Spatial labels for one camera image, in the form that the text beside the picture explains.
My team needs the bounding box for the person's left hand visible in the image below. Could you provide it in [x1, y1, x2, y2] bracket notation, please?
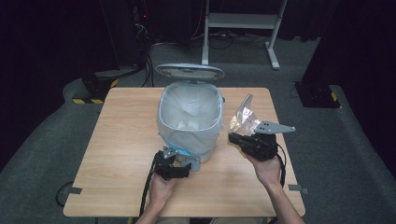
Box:
[148, 173, 179, 210]

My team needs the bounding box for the crumpled white paper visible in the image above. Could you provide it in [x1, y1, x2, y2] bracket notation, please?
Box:
[177, 119, 201, 131]

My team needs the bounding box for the person's right hand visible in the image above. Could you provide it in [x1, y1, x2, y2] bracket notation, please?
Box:
[246, 153, 283, 189]

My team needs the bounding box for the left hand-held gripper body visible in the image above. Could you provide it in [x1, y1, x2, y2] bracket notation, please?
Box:
[153, 146, 179, 182]

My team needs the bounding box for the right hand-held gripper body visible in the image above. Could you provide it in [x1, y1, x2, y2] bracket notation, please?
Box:
[241, 119, 297, 162]

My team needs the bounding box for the white pedal trash can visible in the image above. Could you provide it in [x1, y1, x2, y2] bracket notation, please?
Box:
[154, 63, 226, 173]

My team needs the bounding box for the dark equipment rack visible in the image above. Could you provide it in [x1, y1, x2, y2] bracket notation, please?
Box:
[98, 0, 151, 71]

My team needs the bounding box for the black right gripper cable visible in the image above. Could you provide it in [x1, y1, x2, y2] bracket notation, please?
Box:
[275, 143, 288, 189]

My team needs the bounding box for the white metal stand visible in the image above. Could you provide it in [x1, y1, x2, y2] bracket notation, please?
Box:
[201, 0, 290, 71]

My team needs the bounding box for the translucent plastic bin liner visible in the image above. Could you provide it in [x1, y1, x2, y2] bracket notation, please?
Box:
[156, 81, 225, 157]

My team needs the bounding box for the black cable bundle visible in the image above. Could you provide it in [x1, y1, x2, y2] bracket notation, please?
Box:
[141, 51, 156, 89]

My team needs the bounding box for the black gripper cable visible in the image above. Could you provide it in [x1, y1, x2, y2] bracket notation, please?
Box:
[139, 154, 161, 217]
[275, 143, 288, 189]

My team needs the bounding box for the black striped stand base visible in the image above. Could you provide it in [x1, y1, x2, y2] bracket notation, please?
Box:
[71, 70, 120, 105]
[293, 80, 342, 109]

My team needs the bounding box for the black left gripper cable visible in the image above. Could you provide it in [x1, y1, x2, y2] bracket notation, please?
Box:
[139, 154, 161, 217]

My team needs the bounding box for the clear plastic wrapper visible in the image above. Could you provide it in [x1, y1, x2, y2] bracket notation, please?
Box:
[229, 93, 262, 137]

